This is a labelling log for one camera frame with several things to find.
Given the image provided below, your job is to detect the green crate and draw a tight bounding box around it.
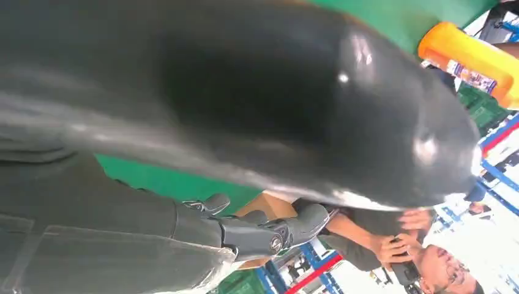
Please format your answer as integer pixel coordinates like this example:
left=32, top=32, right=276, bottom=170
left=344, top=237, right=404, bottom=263
left=457, top=83, right=514, bottom=137
left=216, top=269, right=267, bottom=294

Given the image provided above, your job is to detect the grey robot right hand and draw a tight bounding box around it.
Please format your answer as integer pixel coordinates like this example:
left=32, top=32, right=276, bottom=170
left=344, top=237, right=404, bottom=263
left=0, top=0, right=482, bottom=294

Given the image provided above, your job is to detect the person's hand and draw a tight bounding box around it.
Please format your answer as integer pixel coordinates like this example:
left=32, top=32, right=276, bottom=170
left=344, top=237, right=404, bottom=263
left=398, top=208, right=433, bottom=233
left=376, top=233, right=424, bottom=270

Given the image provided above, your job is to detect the black phone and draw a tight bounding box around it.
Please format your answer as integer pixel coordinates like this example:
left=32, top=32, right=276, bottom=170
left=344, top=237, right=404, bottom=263
left=390, top=238, right=421, bottom=288

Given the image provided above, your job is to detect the person's right hand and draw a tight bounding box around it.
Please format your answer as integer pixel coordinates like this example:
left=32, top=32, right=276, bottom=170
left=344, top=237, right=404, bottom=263
left=398, top=208, right=433, bottom=233

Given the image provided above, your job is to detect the green table mat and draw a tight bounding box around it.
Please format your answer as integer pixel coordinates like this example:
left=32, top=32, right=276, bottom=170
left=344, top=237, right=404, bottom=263
left=95, top=0, right=500, bottom=216

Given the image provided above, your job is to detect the blue metal rack frame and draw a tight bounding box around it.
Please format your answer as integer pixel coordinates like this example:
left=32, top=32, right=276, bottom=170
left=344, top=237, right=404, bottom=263
left=477, top=113, right=519, bottom=217
left=255, top=241, right=346, bottom=294

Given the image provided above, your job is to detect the brown cardboard box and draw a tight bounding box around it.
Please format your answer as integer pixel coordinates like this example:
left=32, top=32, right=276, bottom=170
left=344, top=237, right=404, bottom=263
left=234, top=191, right=300, bottom=222

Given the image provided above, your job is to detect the person's left hand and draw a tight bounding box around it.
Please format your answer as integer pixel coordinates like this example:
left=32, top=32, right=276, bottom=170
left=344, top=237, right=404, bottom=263
left=376, top=233, right=424, bottom=270

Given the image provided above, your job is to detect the person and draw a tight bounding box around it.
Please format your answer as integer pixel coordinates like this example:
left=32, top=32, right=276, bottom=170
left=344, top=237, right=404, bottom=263
left=318, top=194, right=494, bottom=294

